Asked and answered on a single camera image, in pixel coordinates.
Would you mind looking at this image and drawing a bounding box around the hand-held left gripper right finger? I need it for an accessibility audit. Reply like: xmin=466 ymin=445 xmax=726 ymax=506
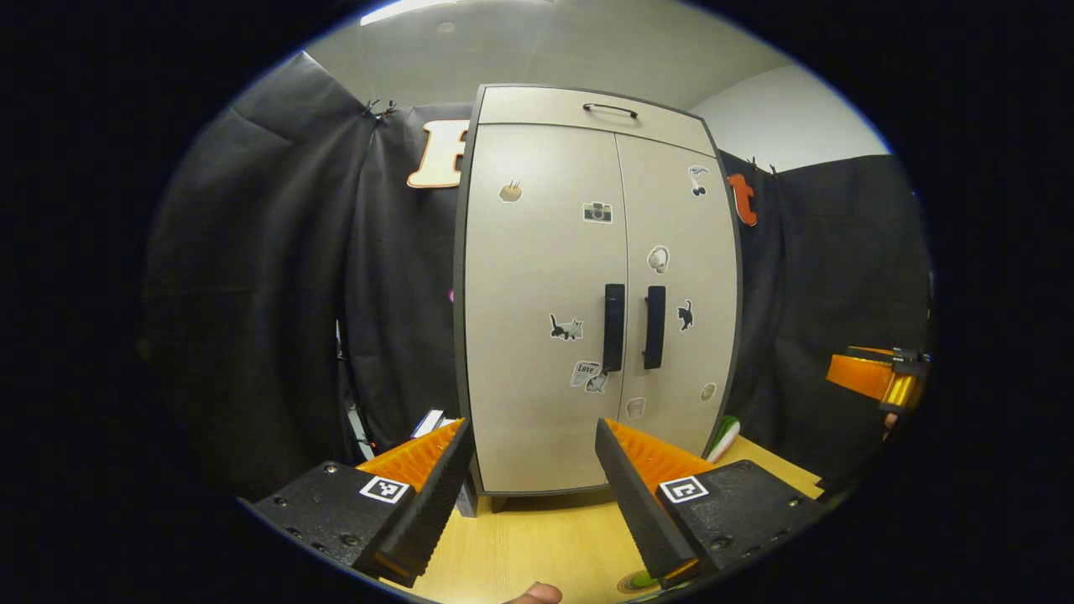
xmin=594 ymin=417 xmax=830 ymax=591

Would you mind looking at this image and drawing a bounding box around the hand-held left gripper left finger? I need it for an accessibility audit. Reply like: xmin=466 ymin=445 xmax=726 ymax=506
xmin=250 ymin=417 xmax=477 ymax=588

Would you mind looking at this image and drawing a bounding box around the cabinet door black cat sticker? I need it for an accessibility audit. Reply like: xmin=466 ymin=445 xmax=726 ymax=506
xmin=617 ymin=134 xmax=740 ymax=459

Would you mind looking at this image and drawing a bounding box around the cabinet door camera sticker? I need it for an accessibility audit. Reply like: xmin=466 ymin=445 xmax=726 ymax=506
xmin=464 ymin=124 xmax=629 ymax=492

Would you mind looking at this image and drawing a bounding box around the white cabinet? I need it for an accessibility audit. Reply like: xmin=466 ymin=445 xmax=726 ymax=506
xmin=453 ymin=84 xmax=744 ymax=515

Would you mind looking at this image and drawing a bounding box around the white blue box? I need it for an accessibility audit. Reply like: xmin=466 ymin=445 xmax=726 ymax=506
xmin=411 ymin=409 xmax=461 ymax=440

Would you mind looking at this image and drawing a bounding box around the toy watermelon slice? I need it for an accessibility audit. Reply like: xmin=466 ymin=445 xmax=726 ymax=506
xmin=707 ymin=415 xmax=742 ymax=465

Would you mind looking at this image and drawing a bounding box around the black backdrop cloth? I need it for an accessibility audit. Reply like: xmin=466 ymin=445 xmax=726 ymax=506
xmin=143 ymin=52 xmax=932 ymax=504

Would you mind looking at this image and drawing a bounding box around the cabinet drawer with metal handle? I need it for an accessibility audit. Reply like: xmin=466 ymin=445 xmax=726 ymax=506
xmin=478 ymin=86 xmax=715 ymax=157

